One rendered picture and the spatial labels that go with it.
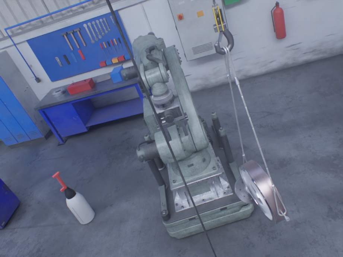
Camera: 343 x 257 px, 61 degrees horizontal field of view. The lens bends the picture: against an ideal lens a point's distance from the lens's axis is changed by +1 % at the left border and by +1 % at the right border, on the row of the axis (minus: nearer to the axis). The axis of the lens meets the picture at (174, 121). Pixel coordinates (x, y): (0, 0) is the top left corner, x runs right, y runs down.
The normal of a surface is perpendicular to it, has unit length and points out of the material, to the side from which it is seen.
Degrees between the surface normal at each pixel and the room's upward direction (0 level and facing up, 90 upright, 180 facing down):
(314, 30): 90
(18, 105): 90
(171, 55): 48
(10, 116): 90
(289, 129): 0
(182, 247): 0
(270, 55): 90
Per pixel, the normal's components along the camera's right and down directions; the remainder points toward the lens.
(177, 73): -0.12, -0.16
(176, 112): 0.11, 0.50
